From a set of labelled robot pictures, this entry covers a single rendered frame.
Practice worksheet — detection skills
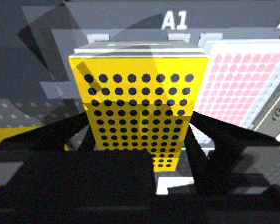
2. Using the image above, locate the yellow waste bin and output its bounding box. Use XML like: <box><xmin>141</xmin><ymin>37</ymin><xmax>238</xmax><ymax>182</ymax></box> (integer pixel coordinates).
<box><xmin>0</xmin><ymin>126</ymin><xmax>69</xmax><ymax>151</ymax></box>

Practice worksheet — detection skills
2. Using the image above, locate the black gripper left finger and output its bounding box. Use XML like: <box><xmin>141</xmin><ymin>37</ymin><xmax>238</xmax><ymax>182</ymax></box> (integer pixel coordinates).
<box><xmin>0</xmin><ymin>111</ymin><xmax>96</xmax><ymax>151</ymax></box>

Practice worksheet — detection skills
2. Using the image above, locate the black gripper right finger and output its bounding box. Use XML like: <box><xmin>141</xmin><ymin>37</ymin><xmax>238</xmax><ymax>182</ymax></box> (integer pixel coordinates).
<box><xmin>184</xmin><ymin>111</ymin><xmax>280</xmax><ymax>194</ymax></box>

